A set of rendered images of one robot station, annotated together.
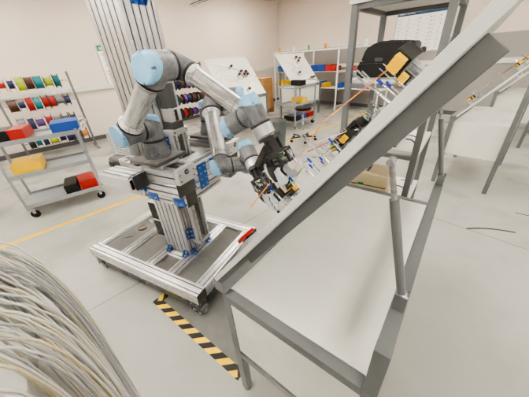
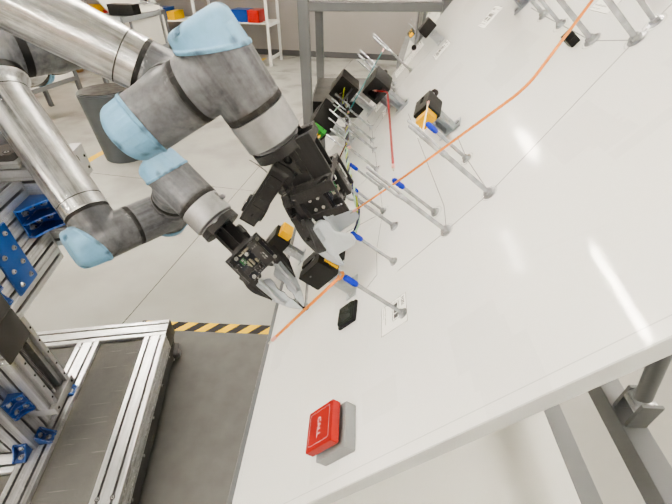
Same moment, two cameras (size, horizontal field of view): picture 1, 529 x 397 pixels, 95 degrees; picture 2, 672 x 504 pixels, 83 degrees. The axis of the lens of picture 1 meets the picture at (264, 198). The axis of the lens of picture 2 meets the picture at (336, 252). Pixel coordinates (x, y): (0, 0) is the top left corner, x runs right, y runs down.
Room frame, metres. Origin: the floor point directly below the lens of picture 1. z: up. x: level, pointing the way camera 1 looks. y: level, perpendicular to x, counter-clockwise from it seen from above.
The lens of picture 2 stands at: (0.45, 0.19, 1.55)
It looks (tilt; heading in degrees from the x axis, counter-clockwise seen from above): 38 degrees down; 323
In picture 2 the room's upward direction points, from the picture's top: straight up
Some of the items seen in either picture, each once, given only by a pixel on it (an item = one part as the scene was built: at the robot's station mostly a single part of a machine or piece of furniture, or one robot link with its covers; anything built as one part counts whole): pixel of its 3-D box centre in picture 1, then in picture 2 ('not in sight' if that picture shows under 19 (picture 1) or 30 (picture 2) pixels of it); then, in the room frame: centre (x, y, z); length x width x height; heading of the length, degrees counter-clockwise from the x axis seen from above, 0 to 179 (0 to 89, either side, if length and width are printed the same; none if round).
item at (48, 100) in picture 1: (48, 116); not in sight; (5.51, 4.44, 0.81); 1.29 x 0.55 x 1.62; 131
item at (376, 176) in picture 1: (368, 178); not in sight; (1.66, -0.81, 0.76); 0.30 x 0.21 x 0.20; 54
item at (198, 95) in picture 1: (186, 94); not in sight; (7.60, 2.02, 0.81); 1.29 x 0.55 x 1.62; 132
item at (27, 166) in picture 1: (59, 165); not in sight; (3.16, 2.72, 0.54); 0.99 x 0.50 x 1.08; 124
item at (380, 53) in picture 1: (388, 58); not in sight; (1.67, -0.81, 1.56); 0.30 x 0.23 x 0.19; 52
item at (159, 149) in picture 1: (155, 146); not in sight; (1.37, 0.60, 1.21); 0.15 x 0.15 x 0.10
